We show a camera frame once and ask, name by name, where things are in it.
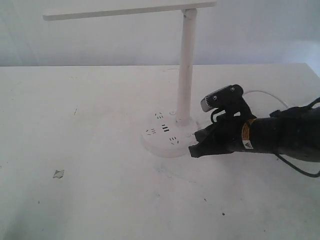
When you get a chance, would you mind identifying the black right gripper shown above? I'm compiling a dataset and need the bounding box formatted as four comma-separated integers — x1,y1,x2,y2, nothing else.
188,99,256,158

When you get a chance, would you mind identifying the white desk lamp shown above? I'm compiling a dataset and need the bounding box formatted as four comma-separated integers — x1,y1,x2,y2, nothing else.
42,0,216,158

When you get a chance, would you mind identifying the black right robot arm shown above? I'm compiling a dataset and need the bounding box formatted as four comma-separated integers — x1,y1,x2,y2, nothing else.
188,98,320,163

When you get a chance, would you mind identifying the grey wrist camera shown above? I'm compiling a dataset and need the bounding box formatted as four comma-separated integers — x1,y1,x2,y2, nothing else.
200,84,244,113

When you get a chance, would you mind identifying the white power cord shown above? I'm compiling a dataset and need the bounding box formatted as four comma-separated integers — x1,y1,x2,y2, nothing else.
243,90,288,108

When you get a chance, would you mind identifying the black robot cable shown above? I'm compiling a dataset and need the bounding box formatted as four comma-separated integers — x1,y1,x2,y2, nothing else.
274,96,320,179

